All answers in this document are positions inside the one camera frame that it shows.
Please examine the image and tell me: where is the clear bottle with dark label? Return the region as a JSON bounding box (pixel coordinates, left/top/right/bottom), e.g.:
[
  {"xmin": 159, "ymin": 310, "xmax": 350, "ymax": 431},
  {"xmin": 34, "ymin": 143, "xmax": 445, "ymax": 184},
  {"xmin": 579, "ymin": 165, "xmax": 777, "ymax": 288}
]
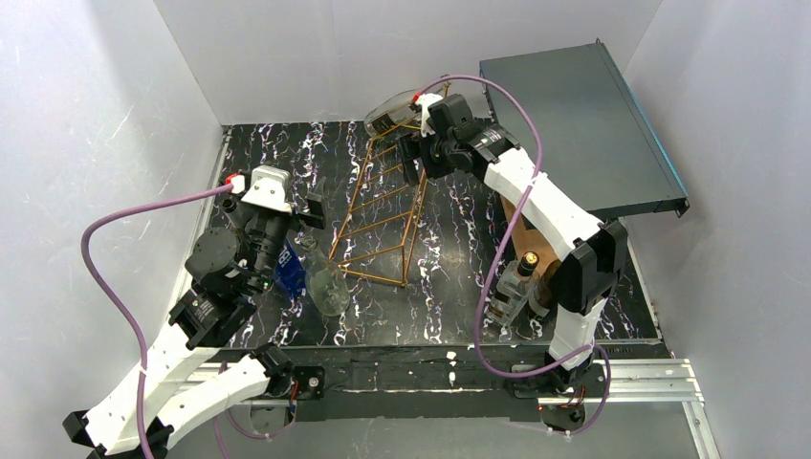
[{"xmin": 363, "ymin": 90, "xmax": 422, "ymax": 138}]

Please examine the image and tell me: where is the gold wire wine rack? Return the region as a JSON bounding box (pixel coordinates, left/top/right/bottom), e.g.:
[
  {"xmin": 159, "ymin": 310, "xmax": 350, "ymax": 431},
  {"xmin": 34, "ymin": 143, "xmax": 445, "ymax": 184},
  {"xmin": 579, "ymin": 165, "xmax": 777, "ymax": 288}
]
[{"xmin": 329, "ymin": 125, "xmax": 427, "ymax": 287}]

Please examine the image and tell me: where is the clear pear-shaped glass bottle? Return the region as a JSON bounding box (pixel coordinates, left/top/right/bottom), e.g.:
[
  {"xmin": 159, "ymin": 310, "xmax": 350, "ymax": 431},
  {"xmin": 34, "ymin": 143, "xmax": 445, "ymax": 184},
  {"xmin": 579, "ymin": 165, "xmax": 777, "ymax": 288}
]
[{"xmin": 299, "ymin": 234, "xmax": 350, "ymax": 317}]

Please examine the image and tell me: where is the clear square bottle black cap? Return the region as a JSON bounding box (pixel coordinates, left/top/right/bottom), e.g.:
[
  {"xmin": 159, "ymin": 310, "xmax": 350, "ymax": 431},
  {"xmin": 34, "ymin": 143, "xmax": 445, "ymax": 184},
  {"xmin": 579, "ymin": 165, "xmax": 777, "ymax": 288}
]
[{"xmin": 485, "ymin": 251, "xmax": 540, "ymax": 327}]

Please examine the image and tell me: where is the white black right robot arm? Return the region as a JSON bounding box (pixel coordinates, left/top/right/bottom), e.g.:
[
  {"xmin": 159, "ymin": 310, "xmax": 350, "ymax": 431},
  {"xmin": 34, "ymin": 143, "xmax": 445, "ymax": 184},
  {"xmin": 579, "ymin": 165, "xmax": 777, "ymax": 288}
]
[{"xmin": 398, "ymin": 93, "xmax": 627, "ymax": 383}]

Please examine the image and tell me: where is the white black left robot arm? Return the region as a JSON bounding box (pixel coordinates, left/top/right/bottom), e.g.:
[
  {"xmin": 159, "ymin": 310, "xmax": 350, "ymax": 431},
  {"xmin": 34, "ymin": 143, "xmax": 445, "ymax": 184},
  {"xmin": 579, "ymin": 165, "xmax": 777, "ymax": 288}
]
[{"xmin": 62, "ymin": 173, "xmax": 324, "ymax": 458}]

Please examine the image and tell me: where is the dark olive bottle at left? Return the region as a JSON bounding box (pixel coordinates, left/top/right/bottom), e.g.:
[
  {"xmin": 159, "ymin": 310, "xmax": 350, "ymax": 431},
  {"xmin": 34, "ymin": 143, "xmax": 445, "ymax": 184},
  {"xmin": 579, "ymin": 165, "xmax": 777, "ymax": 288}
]
[{"xmin": 221, "ymin": 198, "xmax": 251, "ymax": 231}]

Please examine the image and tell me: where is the blue glass bottle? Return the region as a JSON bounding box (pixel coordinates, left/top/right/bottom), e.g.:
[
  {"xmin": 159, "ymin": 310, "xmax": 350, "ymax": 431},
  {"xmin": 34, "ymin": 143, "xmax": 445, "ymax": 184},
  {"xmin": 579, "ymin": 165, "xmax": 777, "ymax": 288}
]
[{"xmin": 273, "ymin": 240, "xmax": 306, "ymax": 299}]

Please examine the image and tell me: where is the dark green wine bottle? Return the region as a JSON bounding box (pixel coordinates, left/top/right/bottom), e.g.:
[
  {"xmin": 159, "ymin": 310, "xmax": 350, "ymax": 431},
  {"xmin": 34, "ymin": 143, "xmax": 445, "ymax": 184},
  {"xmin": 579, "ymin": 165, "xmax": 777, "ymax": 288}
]
[{"xmin": 528, "ymin": 260, "xmax": 561, "ymax": 318}]

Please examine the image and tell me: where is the wooden board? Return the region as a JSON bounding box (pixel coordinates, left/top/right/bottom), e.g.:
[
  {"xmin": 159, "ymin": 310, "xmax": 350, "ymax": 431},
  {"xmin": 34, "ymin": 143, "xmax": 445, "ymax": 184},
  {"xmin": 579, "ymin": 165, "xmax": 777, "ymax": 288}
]
[{"xmin": 500, "ymin": 215, "xmax": 576, "ymax": 274}]

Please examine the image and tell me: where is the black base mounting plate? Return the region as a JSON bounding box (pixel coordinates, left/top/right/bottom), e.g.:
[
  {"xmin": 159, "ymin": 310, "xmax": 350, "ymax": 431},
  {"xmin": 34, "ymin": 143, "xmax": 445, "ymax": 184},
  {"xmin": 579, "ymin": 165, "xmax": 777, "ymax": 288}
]
[{"xmin": 252, "ymin": 343, "xmax": 613, "ymax": 424}]

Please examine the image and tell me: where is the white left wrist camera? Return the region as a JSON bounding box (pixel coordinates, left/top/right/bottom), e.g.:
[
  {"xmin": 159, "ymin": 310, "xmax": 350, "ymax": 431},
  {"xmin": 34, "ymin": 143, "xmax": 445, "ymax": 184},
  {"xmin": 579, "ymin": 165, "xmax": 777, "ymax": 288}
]
[{"xmin": 226, "ymin": 164, "xmax": 293, "ymax": 214}]

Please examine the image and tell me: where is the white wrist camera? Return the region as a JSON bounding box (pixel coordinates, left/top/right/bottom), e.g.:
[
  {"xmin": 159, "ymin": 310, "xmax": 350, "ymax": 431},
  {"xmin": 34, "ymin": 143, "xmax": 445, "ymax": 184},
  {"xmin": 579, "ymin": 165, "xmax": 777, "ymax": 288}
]
[
  {"xmin": 226, "ymin": 164, "xmax": 293, "ymax": 214},
  {"xmin": 411, "ymin": 92, "xmax": 444, "ymax": 138}
]

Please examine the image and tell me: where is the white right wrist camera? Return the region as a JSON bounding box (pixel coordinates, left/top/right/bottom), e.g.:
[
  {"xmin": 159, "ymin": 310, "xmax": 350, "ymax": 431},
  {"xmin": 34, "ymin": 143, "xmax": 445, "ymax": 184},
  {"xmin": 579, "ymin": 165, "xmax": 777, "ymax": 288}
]
[{"xmin": 411, "ymin": 92, "xmax": 444, "ymax": 138}]

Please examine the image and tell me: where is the dark teal network switch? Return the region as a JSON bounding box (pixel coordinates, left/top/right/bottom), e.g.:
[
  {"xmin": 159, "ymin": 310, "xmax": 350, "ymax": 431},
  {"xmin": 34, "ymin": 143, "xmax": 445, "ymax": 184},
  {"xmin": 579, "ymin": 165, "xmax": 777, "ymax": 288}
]
[{"xmin": 479, "ymin": 40, "xmax": 690, "ymax": 220}]

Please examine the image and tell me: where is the aluminium frame rail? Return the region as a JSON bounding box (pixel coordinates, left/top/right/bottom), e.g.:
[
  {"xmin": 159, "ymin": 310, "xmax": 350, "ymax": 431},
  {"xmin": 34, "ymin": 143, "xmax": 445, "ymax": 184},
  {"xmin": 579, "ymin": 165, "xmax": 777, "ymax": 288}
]
[{"xmin": 158, "ymin": 359, "xmax": 719, "ymax": 458}]

